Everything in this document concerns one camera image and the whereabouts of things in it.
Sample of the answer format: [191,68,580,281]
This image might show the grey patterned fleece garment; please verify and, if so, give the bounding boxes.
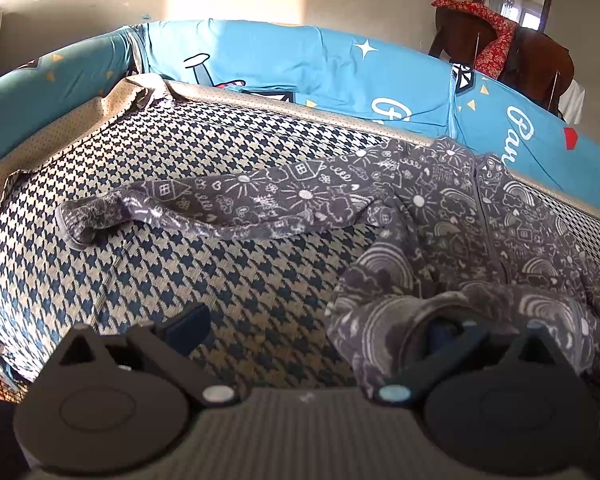
[57,139,600,390]

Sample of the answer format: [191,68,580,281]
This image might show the houndstooth sofa cushion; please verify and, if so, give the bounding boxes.
[0,88,600,387]

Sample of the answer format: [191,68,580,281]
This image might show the blue cartoon print pillow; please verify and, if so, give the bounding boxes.
[0,20,600,211]

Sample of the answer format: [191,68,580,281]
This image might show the white tablecloth table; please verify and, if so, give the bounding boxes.
[558,79,585,125]

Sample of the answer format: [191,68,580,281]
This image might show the red floral cloth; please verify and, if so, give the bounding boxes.
[429,0,518,79]

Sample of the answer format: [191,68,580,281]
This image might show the dark wooden chair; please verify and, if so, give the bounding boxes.
[428,6,496,67]
[498,26,574,118]

